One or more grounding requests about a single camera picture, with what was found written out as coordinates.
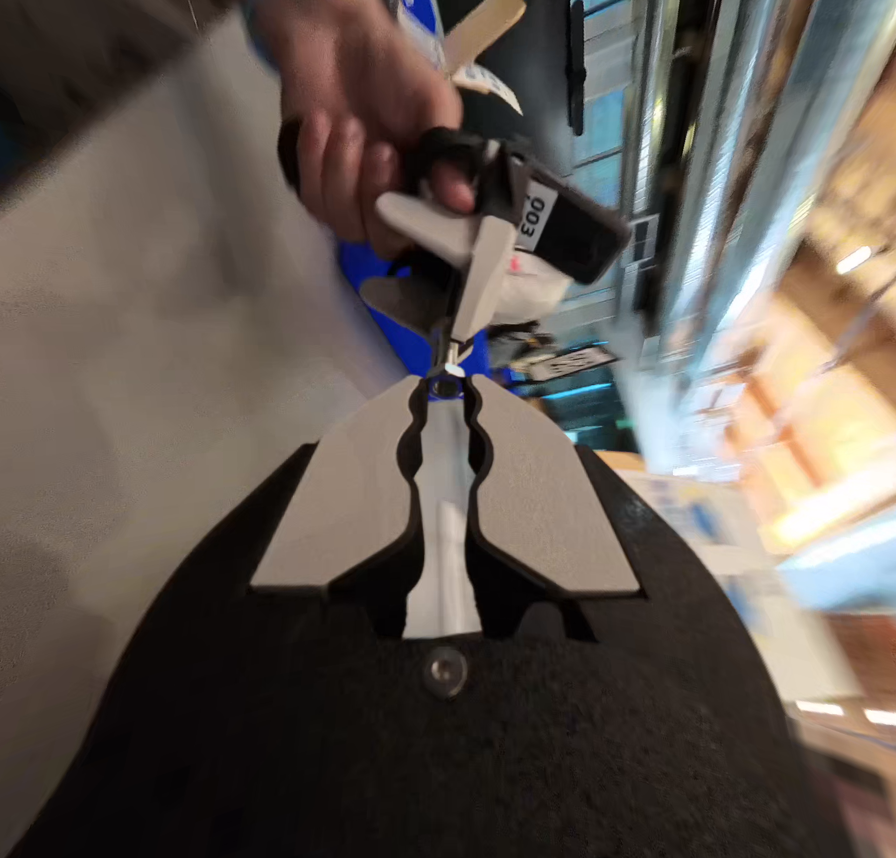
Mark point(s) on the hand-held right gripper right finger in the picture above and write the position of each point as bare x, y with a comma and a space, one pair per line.
546, 515

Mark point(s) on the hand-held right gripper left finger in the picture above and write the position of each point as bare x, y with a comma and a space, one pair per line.
343, 515

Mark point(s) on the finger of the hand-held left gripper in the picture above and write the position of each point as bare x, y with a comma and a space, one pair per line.
483, 277
399, 305

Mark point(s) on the blue plastic bin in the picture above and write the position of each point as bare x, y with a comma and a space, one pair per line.
402, 368
413, 4

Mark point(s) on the small silver bolt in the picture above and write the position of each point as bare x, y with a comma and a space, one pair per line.
451, 368

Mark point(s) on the grey desk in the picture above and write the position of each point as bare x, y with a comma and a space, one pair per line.
140, 312

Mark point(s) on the person's left hand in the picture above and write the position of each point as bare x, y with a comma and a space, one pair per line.
350, 102

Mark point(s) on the instruction sheet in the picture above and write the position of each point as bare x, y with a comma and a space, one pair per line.
700, 522

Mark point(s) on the black panel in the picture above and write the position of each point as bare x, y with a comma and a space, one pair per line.
546, 67

